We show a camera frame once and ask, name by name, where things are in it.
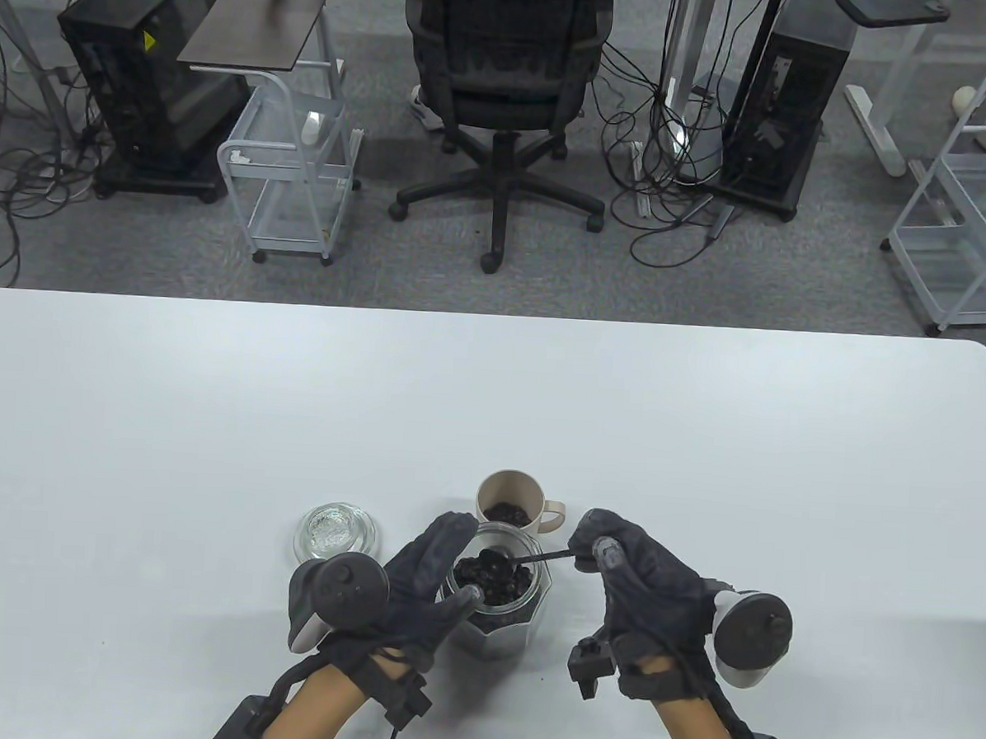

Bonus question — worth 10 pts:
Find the black computer tower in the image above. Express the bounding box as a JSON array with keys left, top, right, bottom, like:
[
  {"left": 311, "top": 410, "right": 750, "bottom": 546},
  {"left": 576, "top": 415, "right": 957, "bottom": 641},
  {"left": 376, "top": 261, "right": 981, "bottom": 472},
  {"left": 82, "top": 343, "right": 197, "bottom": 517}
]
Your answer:
[
  {"left": 48, "top": 0, "right": 257, "bottom": 207},
  {"left": 699, "top": 7, "right": 859, "bottom": 225}
]

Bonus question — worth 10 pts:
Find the white wire rolling cart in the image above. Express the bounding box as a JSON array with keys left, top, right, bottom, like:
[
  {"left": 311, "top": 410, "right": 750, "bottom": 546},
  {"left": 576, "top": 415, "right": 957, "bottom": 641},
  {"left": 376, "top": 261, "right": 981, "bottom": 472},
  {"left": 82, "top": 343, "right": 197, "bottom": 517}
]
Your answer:
[{"left": 877, "top": 48, "right": 986, "bottom": 341}]

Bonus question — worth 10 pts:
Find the small coffee bean portion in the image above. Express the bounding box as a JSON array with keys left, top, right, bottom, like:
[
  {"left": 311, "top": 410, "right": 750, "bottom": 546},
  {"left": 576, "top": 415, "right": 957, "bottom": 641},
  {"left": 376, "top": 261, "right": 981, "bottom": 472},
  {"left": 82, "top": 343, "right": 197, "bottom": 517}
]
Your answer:
[{"left": 483, "top": 498, "right": 537, "bottom": 528}]

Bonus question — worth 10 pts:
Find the clear glass jar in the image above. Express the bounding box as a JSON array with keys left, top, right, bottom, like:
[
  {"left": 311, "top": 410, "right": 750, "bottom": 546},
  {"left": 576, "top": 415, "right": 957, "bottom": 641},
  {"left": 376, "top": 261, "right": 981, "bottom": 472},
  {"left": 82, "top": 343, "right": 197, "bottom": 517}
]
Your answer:
[{"left": 437, "top": 519, "right": 555, "bottom": 664}]

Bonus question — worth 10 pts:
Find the clear glass jar lid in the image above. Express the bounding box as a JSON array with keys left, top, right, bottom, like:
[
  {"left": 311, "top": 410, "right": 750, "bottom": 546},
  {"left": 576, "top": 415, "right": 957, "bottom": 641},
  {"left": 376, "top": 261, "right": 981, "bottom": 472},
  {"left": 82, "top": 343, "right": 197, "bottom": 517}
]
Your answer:
[{"left": 291, "top": 500, "right": 381, "bottom": 569}]

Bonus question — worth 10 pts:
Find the grey round stand base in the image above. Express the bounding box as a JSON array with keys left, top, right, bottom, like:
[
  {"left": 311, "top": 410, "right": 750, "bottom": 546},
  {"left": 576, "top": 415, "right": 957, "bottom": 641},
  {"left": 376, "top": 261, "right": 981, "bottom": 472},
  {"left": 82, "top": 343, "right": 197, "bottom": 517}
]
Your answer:
[{"left": 674, "top": 90, "right": 733, "bottom": 186}]

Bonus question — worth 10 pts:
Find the black measuring scoop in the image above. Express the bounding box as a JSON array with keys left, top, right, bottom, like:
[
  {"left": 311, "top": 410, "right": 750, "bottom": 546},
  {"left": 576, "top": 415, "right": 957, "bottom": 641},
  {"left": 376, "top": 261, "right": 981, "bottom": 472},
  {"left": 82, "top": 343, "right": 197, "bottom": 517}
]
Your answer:
[{"left": 474, "top": 542, "right": 584, "bottom": 586}]

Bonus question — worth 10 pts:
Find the beige cup with handle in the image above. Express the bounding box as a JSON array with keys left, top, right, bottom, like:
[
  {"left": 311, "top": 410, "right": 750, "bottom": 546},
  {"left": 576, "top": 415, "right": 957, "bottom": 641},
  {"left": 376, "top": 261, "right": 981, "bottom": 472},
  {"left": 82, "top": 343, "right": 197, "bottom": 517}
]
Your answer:
[{"left": 475, "top": 468, "right": 570, "bottom": 536}]

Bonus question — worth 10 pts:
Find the white power strip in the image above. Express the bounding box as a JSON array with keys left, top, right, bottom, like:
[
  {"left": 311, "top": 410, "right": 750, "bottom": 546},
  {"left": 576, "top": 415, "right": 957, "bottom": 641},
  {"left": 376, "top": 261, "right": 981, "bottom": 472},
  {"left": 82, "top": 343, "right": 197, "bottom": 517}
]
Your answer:
[{"left": 627, "top": 139, "right": 659, "bottom": 222}]

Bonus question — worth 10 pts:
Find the person's left forearm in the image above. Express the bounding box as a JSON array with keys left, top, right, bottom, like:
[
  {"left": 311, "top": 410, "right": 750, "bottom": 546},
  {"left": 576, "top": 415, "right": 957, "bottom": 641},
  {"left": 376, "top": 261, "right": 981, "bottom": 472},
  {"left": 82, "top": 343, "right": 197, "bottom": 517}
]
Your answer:
[{"left": 263, "top": 659, "right": 400, "bottom": 739}]

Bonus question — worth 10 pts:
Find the person's right hand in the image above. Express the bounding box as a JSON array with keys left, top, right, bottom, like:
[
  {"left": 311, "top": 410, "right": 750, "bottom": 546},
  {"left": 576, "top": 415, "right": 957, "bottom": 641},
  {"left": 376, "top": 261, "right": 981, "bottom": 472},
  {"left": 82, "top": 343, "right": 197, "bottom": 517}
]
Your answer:
[{"left": 560, "top": 507, "right": 739, "bottom": 707}]

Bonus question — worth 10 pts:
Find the black stand tray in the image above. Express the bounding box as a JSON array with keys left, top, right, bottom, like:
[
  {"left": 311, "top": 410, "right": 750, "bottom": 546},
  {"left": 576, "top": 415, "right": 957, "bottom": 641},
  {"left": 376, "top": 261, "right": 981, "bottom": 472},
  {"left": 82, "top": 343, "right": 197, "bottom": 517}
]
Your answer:
[{"left": 837, "top": 0, "right": 952, "bottom": 32}]

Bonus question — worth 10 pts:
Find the white desk column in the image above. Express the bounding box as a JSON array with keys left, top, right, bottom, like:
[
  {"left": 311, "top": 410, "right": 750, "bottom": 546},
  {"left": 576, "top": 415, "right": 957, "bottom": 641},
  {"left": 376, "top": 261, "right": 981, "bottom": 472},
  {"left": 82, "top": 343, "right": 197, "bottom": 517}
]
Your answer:
[{"left": 660, "top": 0, "right": 716, "bottom": 109}]

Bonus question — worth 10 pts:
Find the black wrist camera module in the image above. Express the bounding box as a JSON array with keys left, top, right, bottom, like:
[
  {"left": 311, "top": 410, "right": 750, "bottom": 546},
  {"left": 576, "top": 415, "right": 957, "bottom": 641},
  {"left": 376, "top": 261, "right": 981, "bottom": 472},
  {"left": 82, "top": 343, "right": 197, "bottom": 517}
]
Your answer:
[
  {"left": 566, "top": 633, "right": 622, "bottom": 703},
  {"left": 367, "top": 661, "right": 435, "bottom": 732}
]

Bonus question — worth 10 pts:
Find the black round tracking controller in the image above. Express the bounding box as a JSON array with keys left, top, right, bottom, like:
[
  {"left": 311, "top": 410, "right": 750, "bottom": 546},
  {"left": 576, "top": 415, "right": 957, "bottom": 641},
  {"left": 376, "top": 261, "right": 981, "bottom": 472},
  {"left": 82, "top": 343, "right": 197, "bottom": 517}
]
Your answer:
[
  {"left": 284, "top": 550, "right": 392, "bottom": 659},
  {"left": 707, "top": 589, "right": 796, "bottom": 693}
]

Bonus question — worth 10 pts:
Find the white cart with brown top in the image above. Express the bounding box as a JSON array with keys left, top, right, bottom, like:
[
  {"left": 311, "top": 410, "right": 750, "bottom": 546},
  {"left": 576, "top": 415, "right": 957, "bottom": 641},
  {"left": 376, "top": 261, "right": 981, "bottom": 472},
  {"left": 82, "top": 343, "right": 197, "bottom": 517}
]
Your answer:
[{"left": 167, "top": 0, "right": 373, "bottom": 269}]

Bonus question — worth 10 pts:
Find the grey desk leg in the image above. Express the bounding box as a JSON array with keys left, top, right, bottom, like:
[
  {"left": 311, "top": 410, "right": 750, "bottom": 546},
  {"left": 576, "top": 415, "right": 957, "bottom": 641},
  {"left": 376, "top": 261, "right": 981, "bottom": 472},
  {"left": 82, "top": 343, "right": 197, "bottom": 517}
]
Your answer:
[{"left": 0, "top": 0, "right": 77, "bottom": 129}]

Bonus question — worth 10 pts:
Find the white desk foot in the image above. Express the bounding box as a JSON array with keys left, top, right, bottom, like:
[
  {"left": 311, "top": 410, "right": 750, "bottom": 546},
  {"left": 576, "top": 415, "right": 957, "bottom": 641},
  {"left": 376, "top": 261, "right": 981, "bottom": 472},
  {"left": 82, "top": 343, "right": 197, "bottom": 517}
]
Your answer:
[{"left": 839, "top": 25, "right": 932, "bottom": 180}]

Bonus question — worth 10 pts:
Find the tangled black cable bundle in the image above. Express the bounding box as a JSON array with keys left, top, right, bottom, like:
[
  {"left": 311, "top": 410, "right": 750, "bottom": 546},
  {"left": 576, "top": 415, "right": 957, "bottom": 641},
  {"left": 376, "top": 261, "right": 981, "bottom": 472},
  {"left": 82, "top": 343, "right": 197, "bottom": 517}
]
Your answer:
[
  {"left": 0, "top": 0, "right": 121, "bottom": 292},
  {"left": 585, "top": 28, "right": 751, "bottom": 273}
]

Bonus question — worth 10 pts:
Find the person's left hand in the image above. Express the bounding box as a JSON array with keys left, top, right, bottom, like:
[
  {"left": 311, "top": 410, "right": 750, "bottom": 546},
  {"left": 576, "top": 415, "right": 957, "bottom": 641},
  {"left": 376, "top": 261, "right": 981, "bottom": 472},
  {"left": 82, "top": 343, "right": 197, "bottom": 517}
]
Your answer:
[{"left": 321, "top": 506, "right": 487, "bottom": 677}]

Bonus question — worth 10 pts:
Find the black office chair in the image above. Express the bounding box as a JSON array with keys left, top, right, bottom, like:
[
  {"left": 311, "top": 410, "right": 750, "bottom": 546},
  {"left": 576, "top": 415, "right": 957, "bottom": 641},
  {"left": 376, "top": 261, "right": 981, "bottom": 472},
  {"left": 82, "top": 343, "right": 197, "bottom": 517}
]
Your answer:
[{"left": 385, "top": 0, "right": 619, "bottom": 281}]

